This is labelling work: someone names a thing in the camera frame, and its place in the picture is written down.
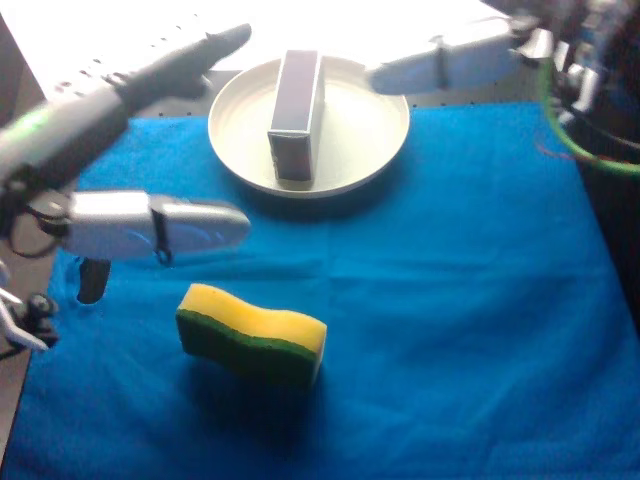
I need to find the green cable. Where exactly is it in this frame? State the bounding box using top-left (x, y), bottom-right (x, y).
top-left (537, 49), bottom-right (640, 177)

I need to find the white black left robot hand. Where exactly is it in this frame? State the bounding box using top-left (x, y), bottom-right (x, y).
top-left (0, 21), bottom-right (253, 194)

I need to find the yellow green sponge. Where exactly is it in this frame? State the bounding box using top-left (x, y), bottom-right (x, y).
top-left (174, 282), bottom-right (329, 391)

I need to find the blue table cloth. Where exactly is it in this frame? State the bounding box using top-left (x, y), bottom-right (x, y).
top-left (0, 101), bottom-right (640, 480)

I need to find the dark rectangular box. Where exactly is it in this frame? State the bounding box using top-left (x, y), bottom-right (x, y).
top-left (266, 48), bottom-right (327, 183)

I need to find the white round plate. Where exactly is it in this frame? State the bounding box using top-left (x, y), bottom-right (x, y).
top-left (206, 53), bottom-right (412, 200)

